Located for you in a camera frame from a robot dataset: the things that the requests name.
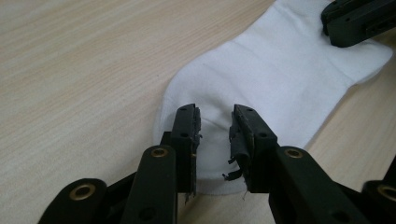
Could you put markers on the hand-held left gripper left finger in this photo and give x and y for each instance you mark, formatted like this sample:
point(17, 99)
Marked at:
point(183, 146)

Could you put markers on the white sock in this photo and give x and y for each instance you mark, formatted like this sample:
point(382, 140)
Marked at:
point(264, 93)

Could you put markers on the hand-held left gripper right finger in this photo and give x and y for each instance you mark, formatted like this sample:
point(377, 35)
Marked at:
point(258, 149)

